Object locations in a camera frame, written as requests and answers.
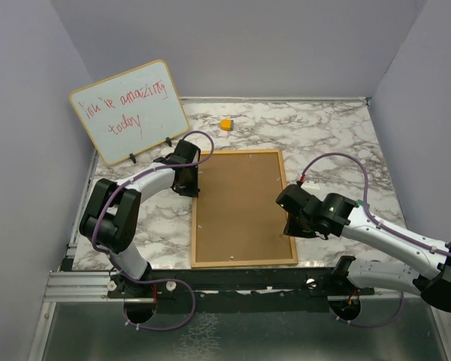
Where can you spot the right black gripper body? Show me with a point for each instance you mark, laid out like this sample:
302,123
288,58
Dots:
298,226

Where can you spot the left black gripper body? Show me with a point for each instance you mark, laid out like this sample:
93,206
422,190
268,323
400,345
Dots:
191,185

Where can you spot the yellow picture frame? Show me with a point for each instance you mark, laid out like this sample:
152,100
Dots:
235,219

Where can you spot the small whiteboard yellow rim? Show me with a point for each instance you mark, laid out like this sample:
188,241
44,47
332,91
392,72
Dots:
131,112

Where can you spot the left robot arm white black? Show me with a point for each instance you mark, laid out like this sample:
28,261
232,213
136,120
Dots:
110,219

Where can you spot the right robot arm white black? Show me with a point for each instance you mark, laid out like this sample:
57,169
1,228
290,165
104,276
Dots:
422,265

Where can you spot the yellow grey eraser block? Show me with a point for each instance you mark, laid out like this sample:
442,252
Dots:
227,124

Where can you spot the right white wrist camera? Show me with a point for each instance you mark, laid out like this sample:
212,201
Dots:
310,185

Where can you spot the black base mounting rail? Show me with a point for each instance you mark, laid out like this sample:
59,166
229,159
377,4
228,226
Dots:
237,290

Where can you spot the aluminium extrusion rail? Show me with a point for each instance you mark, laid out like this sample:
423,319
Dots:
77,287

